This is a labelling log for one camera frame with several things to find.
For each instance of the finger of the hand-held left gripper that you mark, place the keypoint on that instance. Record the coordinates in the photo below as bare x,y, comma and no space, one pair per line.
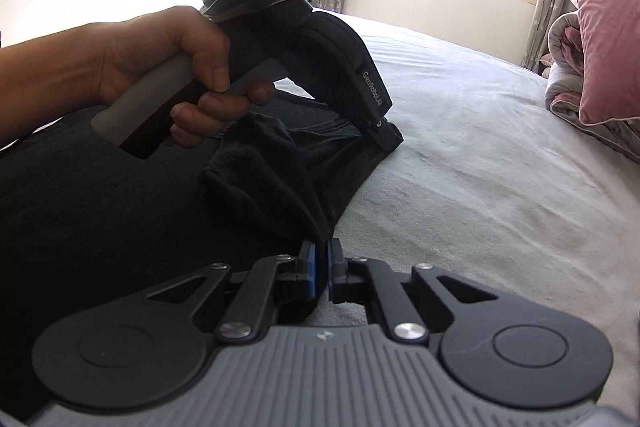
382,134

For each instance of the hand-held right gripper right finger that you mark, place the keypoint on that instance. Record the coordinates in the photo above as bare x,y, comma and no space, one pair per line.
331,269

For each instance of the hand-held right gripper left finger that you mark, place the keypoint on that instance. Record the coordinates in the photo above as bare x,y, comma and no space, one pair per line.
312,269

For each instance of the black garment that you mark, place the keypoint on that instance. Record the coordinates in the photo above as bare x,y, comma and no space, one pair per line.
150,207

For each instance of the person's left forearm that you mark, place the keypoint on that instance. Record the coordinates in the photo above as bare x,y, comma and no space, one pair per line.
45,77

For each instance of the person's left hand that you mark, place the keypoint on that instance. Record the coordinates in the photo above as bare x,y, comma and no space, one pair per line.
160,42

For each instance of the grey bedsheet bed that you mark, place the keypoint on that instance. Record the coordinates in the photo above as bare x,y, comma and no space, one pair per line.
475,182

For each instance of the folded grey pink quilt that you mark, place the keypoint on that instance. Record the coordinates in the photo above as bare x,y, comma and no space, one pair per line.
565,72

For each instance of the large pink velvet pillow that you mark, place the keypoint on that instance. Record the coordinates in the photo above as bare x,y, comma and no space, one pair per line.
610,32

